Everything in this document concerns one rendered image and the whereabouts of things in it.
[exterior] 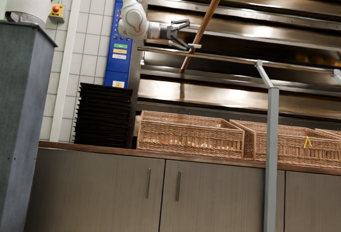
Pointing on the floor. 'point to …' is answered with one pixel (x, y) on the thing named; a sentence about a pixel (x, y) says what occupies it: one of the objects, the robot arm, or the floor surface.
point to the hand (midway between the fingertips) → (197, 36)
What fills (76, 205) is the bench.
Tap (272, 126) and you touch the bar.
